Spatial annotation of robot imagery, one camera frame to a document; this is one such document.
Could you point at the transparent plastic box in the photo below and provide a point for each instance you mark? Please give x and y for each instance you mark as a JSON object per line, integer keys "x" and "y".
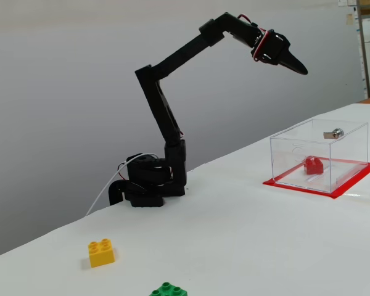
{"x": 348, "y": 160}

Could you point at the yellow lego brick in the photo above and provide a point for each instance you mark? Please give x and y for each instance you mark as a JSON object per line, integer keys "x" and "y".
{"x": 101, "y": 254}

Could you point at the black table clamp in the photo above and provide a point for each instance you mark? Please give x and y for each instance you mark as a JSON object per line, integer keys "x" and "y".
{"x": 113, "y": 192}

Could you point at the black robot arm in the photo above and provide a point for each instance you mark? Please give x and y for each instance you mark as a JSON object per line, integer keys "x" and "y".
{"x": 166, "y": 114}

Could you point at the silver box lock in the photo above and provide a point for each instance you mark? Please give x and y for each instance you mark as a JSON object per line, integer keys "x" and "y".
{"x": 337, "y": 133}

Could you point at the grey metal shelf post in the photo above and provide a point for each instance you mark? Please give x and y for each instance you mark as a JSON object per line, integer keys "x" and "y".
{"x": 363, "y": 46}

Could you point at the red tape rectangle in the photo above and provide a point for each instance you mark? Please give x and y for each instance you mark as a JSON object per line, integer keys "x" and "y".
{"x": 339, "y": 194}

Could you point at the red lego brick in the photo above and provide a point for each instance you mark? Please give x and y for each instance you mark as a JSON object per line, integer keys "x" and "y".
{"x": 314, "y": 166}

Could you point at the green lego brick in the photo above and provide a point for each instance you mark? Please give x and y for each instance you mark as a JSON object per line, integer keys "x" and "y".
{"x": 168, "y": 290}

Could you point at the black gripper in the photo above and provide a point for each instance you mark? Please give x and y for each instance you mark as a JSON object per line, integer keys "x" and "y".
{"x": 279, "y": 50}

